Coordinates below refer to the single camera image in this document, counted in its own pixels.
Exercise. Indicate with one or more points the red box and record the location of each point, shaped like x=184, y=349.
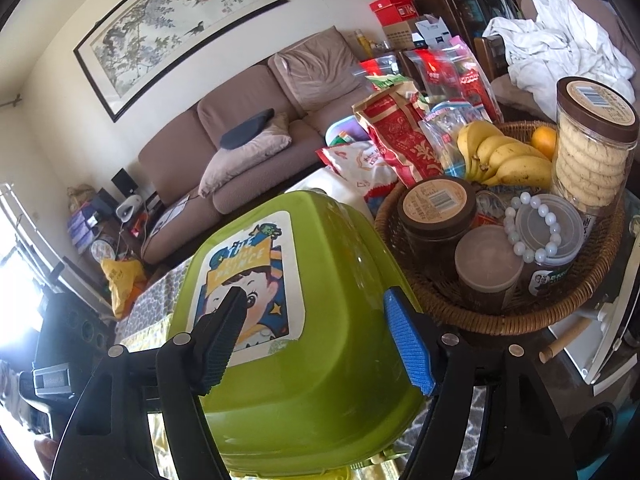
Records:
x=392, y=7

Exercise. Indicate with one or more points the orange fruit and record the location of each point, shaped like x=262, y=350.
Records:
x=545, y=142

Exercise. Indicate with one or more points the framed bird painting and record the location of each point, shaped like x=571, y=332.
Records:
x=170, y=25

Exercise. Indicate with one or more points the white and blue box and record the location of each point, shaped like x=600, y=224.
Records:
x=434, y=31

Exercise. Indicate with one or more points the grey cobble pattern cloth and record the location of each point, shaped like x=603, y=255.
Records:
x=150, y=305

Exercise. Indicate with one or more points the paper sheet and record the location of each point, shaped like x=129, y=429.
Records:
x=170, y=215

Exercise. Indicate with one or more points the dark wooden cabinet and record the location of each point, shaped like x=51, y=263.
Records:
x=450, y=0

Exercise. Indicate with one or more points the yellow plastic bag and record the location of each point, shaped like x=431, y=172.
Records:
x=122, y=285

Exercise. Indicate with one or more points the round table clock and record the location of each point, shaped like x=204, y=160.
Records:
x=103, y=251

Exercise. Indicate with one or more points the brown fabric sofa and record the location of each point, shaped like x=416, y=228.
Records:
x=175, y=200

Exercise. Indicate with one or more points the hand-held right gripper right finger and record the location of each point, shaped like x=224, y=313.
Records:
x=410, y=345

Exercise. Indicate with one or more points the printed cardboard box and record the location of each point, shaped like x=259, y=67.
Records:
x=400, y=34

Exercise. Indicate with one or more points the white and red snack bag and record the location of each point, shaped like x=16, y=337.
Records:
x=355, y=165

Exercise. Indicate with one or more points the clear lid green label jar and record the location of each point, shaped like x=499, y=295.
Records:
x=537, y=225

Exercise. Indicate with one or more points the clear zip bag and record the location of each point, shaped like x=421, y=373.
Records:
x=447, y=130

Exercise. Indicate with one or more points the pile of snack packets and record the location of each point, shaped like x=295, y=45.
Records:
x=450, y=75

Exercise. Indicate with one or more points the clear cookie jar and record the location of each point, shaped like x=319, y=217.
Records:
x=592, y=150

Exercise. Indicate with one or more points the red patterned snack bag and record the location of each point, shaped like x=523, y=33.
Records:
x=405, y=135

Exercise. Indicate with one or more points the wooden stick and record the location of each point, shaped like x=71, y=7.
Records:
x=565, y=340

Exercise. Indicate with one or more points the white plastic board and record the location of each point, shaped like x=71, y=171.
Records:
x=612, y=330

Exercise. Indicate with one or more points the bunch of bananas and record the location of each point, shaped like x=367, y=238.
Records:
x=505, y=157

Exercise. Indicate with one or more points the white table appliance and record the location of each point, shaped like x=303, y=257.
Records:
x=127, y=209

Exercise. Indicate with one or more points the small translucent lid jar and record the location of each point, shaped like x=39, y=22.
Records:
x=487, y=265

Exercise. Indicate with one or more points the yellow bottle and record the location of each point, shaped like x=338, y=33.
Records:
x=362, y=44

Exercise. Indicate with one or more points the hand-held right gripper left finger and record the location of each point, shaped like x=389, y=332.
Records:
x=222, y=350

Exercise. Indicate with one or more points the green plastic basin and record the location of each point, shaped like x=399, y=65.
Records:
x=345, y=370

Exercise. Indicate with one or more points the beige back pillow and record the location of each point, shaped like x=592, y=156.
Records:
x=320, y=75

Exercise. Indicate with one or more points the black speaker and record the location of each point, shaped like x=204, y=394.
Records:
x=122, y=182

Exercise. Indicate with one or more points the beige seat pillow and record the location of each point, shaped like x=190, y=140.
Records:
x=235, y=170

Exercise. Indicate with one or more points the wicker basket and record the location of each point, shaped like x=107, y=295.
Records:
x=500, y=322

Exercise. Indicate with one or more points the purple plastic container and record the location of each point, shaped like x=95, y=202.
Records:
x=345, y=130

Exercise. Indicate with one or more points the stack of purple boxes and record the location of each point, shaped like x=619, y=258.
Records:
x=82, y=225

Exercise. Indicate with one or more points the white cloth pile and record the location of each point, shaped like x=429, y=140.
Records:
x=560, y=40

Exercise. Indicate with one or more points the dark blue cushion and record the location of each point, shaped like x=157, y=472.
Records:
x=245, y=130

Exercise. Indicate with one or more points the brown lid jar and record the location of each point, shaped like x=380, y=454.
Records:
x=435, y=215

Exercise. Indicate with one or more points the green snack bag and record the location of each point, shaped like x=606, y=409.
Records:
x=390, y=81

